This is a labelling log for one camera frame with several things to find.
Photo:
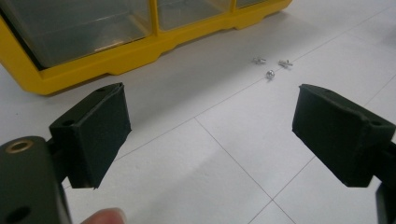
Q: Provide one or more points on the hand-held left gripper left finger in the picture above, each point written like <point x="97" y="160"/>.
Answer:
<point x="93" y="140"/>

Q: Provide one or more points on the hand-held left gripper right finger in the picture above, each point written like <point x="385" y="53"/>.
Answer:
<point x="336" y="137"/>

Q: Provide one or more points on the yellow black organizer cabinet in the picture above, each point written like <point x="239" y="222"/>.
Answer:
<point x="130" y="59"/>

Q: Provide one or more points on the small silver screw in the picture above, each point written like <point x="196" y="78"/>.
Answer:
<point x="270" y="74"/>
<point x="285" y="63"/>
<point x="258" y="60"/>

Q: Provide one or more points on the set of clear drawers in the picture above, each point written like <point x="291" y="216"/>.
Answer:
<point x="81" y="31"/>

